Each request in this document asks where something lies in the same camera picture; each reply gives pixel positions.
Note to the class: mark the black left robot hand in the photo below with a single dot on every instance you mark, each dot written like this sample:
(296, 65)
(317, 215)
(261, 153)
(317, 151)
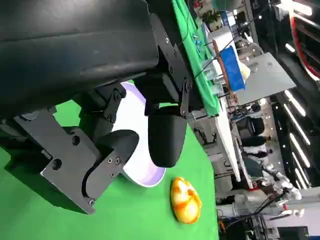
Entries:
(75, 50)

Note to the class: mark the orange white long bread roll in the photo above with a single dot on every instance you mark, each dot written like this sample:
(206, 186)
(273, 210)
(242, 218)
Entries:
(185, 200)

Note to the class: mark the green cloth of workshop table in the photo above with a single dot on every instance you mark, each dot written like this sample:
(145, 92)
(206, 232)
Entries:
(192, 55)

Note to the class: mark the lilac plate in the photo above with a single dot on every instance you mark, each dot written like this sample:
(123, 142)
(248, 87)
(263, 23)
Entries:
(137, 162)

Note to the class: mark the blue plastic bin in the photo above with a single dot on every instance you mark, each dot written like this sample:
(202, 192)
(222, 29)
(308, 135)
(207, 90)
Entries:
(231, 67)

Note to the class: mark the black office chair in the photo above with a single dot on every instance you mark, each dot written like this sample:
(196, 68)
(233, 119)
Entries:
(253, 125)

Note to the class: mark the grey flat panel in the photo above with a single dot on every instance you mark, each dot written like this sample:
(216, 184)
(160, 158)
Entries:
(267, 77)

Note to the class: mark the person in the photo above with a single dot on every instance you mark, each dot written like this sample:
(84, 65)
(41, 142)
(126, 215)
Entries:
(255, 141)

